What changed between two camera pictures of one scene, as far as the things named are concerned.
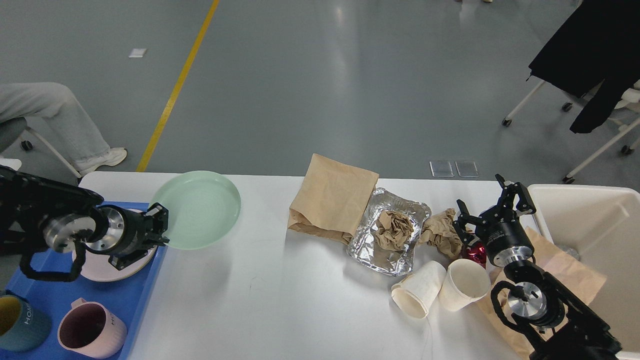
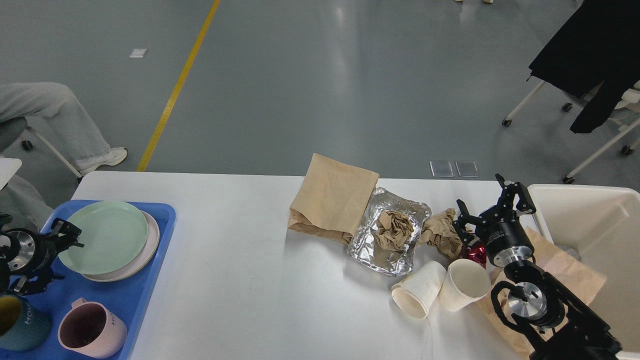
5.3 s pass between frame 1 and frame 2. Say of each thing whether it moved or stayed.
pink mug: stayed
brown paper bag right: stayed
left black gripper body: moved
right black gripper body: stayed
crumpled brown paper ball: stayed
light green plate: moved
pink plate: stayed
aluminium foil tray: stayed
